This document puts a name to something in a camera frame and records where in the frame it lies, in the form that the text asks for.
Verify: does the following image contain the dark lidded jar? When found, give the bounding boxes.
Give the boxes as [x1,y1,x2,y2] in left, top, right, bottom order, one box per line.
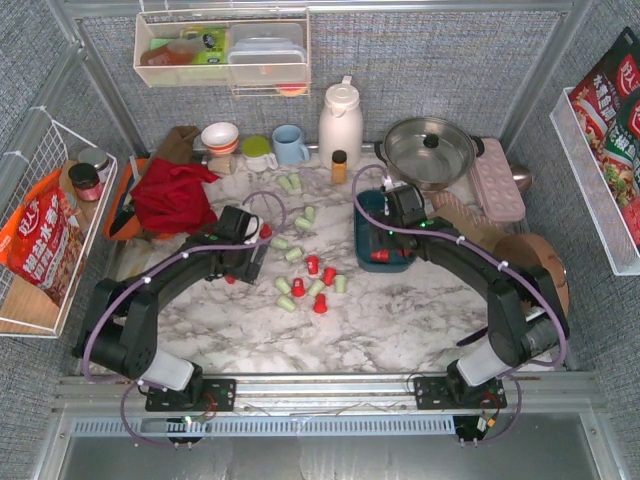
[68,163,103,202]

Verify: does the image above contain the orange tray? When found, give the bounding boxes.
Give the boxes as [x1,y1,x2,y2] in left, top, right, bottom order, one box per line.
[102,163,143,241]

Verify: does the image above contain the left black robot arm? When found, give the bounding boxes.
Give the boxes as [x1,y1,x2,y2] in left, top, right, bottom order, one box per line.
[74,206,269,391]

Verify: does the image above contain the white orange striped bowl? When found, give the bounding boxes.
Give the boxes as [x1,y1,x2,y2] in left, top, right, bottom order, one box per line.
[200,122,239,155]

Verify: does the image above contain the cream wall basket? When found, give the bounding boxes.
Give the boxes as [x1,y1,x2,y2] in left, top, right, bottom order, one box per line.
[133,8,311,95]

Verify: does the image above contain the glass pepper grinder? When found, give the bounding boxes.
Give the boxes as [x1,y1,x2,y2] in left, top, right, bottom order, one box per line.
[202,155,237,175]

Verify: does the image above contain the white thermos jug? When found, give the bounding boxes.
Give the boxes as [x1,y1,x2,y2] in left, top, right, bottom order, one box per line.
[318,75,364,170]

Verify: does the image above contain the striped pink cloth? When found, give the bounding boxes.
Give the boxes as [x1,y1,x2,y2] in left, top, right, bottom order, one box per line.
[427,190,489,225]

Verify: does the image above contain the stainless steel pot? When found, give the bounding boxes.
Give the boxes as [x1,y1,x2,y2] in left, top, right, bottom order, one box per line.
[373,117,485,192]

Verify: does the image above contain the blue mug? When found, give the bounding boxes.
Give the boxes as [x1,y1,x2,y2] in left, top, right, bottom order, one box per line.
[272,125,310,166]

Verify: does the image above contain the green packaged item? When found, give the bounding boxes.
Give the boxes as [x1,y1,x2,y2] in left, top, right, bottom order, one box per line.
[180,26,229,65]

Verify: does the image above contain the brown cloth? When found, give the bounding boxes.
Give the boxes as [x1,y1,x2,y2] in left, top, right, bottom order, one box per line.
[154,126,200,165]

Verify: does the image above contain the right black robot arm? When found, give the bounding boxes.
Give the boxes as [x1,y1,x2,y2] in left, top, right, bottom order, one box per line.
[383,185,569,388]

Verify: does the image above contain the red seasoning bag left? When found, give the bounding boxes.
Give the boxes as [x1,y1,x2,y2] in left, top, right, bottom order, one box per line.
[1,169,84,306]

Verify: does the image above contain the teal storage basket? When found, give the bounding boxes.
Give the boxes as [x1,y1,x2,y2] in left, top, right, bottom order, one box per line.
[354,189,416,274]

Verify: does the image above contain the round wooden board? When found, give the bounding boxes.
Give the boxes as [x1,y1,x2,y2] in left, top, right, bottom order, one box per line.
[493,233,570,315]

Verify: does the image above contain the green lidded cup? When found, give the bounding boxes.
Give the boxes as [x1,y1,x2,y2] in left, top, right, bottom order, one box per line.
[241,136,278,173]

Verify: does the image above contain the clear plastic food container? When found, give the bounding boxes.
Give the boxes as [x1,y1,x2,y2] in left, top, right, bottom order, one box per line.
[226,22,307,85]

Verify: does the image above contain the pink egg tray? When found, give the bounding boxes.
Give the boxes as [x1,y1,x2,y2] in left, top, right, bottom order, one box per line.
[469,136,526,223]

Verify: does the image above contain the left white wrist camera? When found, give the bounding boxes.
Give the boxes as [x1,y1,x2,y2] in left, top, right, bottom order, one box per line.
[243,215,264,244]

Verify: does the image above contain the red cloth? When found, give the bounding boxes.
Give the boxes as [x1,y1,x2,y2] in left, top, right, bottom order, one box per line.
[131,157,220,234]

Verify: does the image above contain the green coffee capsule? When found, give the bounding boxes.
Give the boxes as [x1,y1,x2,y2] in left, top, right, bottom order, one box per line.
[270,237,289,250]
[304,206,316,223]
[308,279,326,297]
[277,295,296,312]
[277,176,293,192]
[288,173,302,193]
[275,277,291,295]
[334,274,347,294]
[295,216,313,230]
[285,247,303,262]

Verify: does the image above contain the orange spice bottle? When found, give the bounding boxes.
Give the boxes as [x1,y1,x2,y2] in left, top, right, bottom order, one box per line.
[331,150,347,184]

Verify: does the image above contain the silver lidded jar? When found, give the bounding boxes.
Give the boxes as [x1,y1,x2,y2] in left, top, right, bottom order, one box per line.
[78,147,110,172]

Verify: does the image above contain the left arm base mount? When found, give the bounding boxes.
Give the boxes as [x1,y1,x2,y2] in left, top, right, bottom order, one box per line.
[145,378,237,413]

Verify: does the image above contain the white wire basket left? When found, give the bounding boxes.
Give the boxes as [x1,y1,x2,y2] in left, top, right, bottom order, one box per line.
[1,106,118,338]

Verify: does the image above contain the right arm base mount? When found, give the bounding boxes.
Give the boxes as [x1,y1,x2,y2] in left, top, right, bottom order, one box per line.
[412,376,507,410]

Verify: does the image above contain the brown cardboard sheet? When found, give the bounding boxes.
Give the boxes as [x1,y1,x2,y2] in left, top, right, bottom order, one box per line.
[428,204,507,252]

